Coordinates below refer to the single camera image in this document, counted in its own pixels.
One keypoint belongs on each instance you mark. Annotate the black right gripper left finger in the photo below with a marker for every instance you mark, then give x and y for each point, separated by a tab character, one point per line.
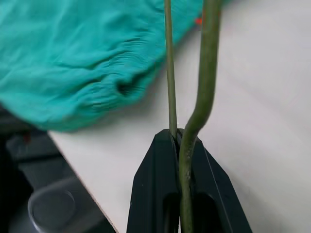
150	179

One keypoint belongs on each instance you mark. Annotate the teal green shorts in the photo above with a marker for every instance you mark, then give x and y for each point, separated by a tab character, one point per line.
73	63

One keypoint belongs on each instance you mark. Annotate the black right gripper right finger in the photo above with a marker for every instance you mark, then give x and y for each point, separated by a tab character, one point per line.
213	189

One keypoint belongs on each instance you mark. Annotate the small orange tag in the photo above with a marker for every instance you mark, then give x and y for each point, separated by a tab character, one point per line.
199	21

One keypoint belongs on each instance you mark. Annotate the grey round stool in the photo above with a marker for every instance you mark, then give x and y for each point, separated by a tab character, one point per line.
52	206

